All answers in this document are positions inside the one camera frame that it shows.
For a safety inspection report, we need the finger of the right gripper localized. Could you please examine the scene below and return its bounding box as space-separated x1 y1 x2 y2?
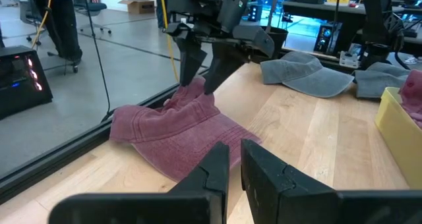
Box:
165 22 209 86
203 24 276 96

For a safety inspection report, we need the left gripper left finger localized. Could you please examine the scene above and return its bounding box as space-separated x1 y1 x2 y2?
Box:
48 141 231 224

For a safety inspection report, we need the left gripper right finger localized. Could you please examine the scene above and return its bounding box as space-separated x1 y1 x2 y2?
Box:
239 138 422 224

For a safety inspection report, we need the maroon baseball cap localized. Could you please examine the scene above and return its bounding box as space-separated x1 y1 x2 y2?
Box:
108 76 262 182
398 69 422 130

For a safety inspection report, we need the grey baseball cap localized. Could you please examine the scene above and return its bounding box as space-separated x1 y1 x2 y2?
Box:
259 51 355 99
353 61 413 100

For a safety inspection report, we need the yellow plastic container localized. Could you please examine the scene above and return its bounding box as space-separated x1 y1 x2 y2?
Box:
374 86 422 190

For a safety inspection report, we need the cardboard box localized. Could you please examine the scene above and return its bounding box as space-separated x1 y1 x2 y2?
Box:
117 0 156 15

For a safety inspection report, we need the black control box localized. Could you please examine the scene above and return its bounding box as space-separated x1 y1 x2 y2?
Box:
313 24 334 53

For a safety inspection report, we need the office chair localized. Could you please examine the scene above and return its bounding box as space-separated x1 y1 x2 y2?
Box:
71 0 113 34

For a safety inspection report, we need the black desk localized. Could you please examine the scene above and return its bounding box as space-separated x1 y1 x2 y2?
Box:
282 0 422 32

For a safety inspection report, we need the person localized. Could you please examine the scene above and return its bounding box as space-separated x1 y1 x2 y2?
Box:
32 0 83 67

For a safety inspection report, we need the black computer with lights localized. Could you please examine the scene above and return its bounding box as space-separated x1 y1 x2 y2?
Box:
0 45 54 120

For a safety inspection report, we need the yellow cable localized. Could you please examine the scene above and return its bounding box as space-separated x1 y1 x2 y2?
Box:
31 0 55 49
158 0 181 83

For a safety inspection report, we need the black hanging cable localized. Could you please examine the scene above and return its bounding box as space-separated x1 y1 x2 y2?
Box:
80 0 112 119

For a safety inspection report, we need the white metal bracket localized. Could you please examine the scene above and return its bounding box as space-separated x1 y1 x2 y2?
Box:
338 51 360 69

